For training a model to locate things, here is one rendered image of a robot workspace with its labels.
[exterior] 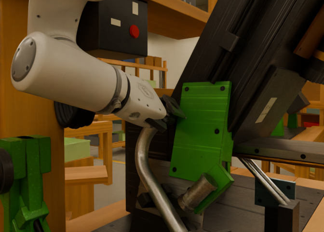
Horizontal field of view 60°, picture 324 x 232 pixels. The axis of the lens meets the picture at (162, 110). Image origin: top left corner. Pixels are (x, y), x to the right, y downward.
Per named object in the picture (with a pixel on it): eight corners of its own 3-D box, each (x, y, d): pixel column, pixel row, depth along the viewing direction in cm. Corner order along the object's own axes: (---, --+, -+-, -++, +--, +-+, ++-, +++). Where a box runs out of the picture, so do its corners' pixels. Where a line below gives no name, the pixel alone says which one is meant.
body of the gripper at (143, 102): (133, 97, 45) (173, 112, 53) (112, 57, 50) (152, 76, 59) (105, 127, 47) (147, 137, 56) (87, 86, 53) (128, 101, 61)
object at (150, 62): (168, 143, 759) (168, 58, 748) (101, 159, 557) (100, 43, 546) (151, 141, 789) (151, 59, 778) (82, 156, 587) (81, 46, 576)
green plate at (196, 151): (233, 187, 59) (245, 91, 63) (216, 186, 53) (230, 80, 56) (188, 177, 66) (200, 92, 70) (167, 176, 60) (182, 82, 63)
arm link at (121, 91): (125, 89, 43) (138, 94, 45) (106, 54, 48) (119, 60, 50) (93, 124, 46) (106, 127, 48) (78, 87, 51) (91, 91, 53)
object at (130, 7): (149, 57, 77) (149, 1, 77) (100, 48, 64) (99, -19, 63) (118, 60, 85) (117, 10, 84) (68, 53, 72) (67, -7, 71)
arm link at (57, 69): (75, 89, 51) (95, 122, 46) (0, 64, 41) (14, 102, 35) (101, 52, 49) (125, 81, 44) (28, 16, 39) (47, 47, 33)
